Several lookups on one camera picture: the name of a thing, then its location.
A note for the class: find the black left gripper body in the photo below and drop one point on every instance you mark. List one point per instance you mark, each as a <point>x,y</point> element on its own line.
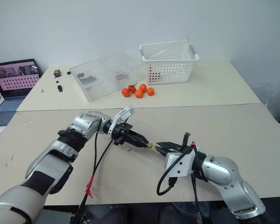
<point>123,134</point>

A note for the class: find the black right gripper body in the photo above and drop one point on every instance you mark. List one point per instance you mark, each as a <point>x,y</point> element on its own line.
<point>180,149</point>

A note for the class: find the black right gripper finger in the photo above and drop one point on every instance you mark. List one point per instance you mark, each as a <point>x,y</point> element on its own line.
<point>169,145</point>
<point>163,152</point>

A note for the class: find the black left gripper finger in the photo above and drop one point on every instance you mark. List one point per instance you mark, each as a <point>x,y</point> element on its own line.
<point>140,136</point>
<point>138,144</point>

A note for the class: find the small tan block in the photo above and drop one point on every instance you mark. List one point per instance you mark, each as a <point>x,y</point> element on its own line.
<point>150,145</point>

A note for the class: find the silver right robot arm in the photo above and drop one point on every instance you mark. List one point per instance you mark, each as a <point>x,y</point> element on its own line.
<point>224,170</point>

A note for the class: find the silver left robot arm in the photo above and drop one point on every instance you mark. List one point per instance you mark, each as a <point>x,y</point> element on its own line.
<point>84,123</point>

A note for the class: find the orange-red small fruit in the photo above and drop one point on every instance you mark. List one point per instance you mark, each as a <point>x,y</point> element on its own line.
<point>132,88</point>
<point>138,93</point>
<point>126,92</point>
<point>150,91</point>
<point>143,88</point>

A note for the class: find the grey metal part in box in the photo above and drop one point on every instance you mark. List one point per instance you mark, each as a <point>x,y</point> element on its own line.
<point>122,75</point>

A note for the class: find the clear plastic compartment box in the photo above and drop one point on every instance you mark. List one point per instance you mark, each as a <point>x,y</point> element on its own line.
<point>102,74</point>

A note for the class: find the red item inside basket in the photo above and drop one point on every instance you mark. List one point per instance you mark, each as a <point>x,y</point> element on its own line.
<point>154,74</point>

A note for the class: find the black parts in box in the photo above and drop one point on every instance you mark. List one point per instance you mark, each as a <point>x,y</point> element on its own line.
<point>87,78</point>

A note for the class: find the white perforated plastic basket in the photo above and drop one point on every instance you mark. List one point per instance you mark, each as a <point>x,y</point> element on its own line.
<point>169,65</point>

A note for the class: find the small black oblong part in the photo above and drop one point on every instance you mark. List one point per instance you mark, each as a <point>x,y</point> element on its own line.
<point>59,88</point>

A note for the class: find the small black metal block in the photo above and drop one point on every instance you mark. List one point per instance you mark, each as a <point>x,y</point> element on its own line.
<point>57,73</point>

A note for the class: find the clear plastic bag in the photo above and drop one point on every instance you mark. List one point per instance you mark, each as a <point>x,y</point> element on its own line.
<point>273,100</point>

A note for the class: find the open grey laptop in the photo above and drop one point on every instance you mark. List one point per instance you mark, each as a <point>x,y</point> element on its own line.
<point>14,77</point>

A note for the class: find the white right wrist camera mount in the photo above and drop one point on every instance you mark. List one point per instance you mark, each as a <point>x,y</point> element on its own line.
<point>179,164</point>

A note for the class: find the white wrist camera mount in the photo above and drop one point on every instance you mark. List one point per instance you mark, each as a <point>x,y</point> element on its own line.
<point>179,164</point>
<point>123,114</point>

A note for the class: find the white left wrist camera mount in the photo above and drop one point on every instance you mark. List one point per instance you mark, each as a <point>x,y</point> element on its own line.
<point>123,114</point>

